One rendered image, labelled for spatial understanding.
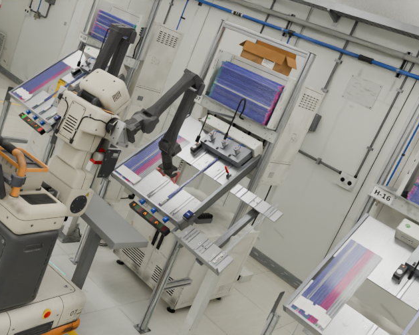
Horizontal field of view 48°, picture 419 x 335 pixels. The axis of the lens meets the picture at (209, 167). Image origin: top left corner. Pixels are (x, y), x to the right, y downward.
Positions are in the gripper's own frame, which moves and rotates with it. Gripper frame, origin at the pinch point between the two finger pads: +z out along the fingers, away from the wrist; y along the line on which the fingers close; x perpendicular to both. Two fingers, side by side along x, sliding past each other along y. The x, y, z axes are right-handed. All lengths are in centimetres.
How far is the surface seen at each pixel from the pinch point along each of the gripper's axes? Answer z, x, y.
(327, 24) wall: 0, -241, 56
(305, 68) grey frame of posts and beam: -43, -93, -24
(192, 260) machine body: 58, 3, -17
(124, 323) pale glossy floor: 72, 57, -14
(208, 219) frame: 49, -24, -5
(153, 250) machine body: 68, 10, 15
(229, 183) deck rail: 11.1, -29.7, -20.5
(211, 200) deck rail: 13.9, -13.6, -20.4
